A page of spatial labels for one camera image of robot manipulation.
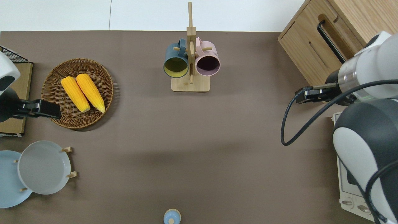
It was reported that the light wooden cabinet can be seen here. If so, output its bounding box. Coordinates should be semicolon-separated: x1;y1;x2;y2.
278;0;398;86

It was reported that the large brown table mat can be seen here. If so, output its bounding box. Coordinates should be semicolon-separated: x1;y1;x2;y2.
0;30;373;224

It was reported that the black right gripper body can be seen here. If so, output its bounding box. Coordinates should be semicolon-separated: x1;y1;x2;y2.
295;83;340;104

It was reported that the light blue plate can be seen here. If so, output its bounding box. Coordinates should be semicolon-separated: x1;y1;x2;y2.
0;150;33;209

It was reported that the dark blue mug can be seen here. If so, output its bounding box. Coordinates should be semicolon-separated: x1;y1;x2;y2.
163;38;189;78

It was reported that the white toaster oven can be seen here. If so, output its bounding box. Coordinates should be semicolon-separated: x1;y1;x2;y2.
332;111;378;222

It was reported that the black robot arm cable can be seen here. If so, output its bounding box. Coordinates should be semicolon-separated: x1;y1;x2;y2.
281;79;398;224

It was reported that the grey plate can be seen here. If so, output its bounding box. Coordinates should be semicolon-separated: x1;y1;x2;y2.
17;140;71;195

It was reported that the round brown wicker basket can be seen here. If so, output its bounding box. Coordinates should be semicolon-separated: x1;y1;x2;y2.
41;58;114;129

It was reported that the pink mug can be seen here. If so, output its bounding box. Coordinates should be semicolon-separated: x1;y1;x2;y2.
195;37;221;77

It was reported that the wooden mug rack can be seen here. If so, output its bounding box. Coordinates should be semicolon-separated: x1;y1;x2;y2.
171;2;213;92

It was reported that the wooden dish rack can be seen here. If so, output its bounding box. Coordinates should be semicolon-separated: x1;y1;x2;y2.
12;146;78;192

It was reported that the wooden drawer with black handle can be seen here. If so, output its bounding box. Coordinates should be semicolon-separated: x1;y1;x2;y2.
298;0;367;67

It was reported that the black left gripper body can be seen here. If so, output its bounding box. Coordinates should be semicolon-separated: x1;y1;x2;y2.
12;99;62;120

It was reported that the yellow corn cob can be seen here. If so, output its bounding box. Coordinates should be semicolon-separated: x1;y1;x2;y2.
76;73;106;113
61;76;91;113

